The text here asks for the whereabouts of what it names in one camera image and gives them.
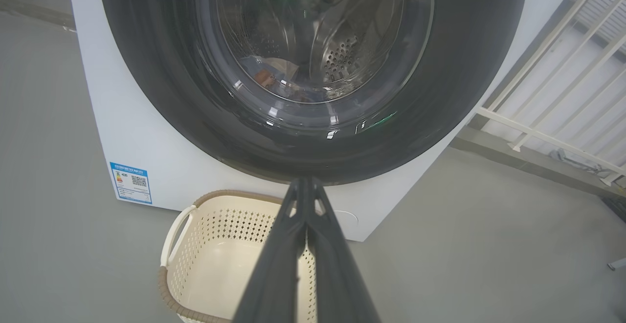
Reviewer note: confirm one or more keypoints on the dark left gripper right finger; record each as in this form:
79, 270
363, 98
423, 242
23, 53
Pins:
337, 284

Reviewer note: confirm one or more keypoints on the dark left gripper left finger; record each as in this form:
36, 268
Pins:
279, 274

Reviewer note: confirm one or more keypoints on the black round washer door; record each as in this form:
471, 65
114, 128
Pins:
146, 44

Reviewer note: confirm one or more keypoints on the white front-load washing machine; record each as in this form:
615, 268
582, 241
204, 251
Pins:
127, 117

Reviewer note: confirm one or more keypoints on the stainless steel washing machine drum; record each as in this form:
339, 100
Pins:
342, 54

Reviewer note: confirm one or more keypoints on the cream perforated laundry basket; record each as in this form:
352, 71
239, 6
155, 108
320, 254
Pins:
220, 274

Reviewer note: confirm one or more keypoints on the round white filter cover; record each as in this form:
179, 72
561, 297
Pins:
348, 222

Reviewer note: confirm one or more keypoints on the blue energy label sticker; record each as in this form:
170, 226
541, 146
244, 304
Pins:
130, 182

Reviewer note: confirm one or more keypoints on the white metal railing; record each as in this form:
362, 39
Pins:
528, 129

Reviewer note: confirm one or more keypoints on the grey metal foot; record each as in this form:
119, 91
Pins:
617, 264

